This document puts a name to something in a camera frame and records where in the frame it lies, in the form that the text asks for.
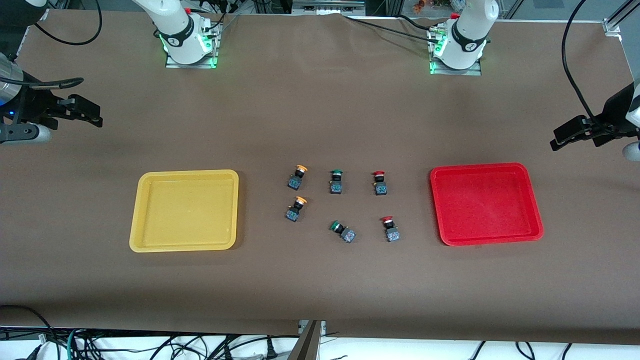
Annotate brown table cover sheet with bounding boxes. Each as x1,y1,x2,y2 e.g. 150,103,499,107
0,9,640,346

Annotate black base cable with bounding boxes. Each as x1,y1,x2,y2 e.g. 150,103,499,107
342,14,443,42

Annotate yellow plastic tray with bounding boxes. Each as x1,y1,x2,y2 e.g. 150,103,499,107
129,169,240,253

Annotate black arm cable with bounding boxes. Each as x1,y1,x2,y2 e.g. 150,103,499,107
562,0,608,132
34,0,104,47

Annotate teal cable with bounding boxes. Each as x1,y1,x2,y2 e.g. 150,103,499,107
66,328,82,360

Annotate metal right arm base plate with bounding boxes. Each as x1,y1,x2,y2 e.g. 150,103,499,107
165,22,221,70

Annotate blue-topped push button switch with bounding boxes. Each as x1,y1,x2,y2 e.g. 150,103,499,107
285,196,307,223

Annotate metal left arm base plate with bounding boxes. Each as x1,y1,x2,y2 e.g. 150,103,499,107
429,30,484,77

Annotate black floor cable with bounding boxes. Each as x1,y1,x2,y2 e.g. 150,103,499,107
0,304,57,353

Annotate yellow push button switch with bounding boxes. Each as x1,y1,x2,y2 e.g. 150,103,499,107
287,165,309,191

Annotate aluminium rail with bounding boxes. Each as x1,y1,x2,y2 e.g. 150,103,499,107
292,0,387,16

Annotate red plastic tray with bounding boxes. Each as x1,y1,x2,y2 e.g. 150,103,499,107
430,162,544,247

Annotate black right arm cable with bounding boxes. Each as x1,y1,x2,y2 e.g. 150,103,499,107
34,0,104,47

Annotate aluminium frame post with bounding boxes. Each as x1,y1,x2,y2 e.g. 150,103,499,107
287,320,327,360

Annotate aluminium corner bracket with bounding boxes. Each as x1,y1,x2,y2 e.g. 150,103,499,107
602,0,640,36

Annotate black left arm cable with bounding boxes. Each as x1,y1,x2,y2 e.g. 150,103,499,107
562,0,608,132

